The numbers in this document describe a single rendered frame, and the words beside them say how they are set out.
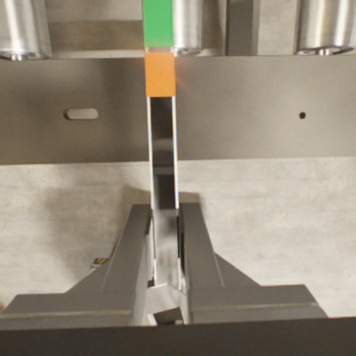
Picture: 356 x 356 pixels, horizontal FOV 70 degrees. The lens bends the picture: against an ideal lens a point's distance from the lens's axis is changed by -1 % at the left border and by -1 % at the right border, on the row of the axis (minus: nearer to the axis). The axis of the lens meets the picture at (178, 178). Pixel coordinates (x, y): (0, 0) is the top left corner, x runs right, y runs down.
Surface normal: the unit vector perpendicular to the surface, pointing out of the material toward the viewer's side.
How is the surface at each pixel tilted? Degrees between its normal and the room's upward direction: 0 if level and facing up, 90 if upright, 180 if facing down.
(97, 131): 0
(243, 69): 0
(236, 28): 0
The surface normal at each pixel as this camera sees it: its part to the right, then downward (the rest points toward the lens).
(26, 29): 0.69, 0.18
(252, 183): 0.03, 0.28
